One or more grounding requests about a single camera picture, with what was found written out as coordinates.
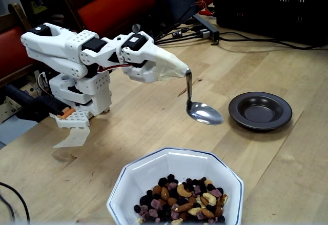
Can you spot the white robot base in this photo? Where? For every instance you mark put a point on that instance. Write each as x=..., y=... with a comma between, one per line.
x=64, y=81

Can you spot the nut and berry mix pile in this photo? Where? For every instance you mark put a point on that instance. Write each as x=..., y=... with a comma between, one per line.
x=179, y=202

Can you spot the brown ceramic plate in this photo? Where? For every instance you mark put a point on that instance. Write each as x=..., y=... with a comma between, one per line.
x=260, y=112

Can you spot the bent metal spoon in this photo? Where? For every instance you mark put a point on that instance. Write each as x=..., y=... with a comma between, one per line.
x=205, y=113

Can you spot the white octagonal bowl blue rim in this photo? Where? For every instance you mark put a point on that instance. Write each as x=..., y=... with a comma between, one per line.
x=179, y=163

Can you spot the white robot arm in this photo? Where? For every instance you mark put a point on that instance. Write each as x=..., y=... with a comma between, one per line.
x=51, y=45

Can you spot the black plastic crate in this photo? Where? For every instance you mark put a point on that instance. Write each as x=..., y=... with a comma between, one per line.
x=269, y=4

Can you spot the white cardboard box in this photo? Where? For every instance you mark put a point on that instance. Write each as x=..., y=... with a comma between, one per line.
x=6, y=109

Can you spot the yellow green small package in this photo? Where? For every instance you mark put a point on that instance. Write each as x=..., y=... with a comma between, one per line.
x=38, y=7

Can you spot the small grey round knob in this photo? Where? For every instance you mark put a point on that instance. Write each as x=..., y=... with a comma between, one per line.
x=136, y=27

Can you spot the translucent paper scrap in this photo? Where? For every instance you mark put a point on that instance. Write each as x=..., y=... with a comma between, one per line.
x=74, y=138

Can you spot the motor control board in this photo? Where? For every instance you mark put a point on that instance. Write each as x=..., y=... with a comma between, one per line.
x=43, y=81

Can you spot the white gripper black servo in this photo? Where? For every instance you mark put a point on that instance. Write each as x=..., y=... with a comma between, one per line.
x=146, y=68

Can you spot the grey black usb hub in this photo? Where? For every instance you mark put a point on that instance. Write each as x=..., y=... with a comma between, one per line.
x=205, y=26

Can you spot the small black circuit board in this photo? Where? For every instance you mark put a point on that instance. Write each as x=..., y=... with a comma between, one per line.
x=176, y=34

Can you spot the beige masking tape wrap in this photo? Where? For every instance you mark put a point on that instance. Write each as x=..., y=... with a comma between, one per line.
x=171, y=63

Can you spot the wooden chair red cushion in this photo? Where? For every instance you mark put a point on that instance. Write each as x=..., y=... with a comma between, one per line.
x=115, y=4
x=12, y=50

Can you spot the black clamp orange pad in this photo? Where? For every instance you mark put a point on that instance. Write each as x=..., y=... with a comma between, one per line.
x=33, y=104

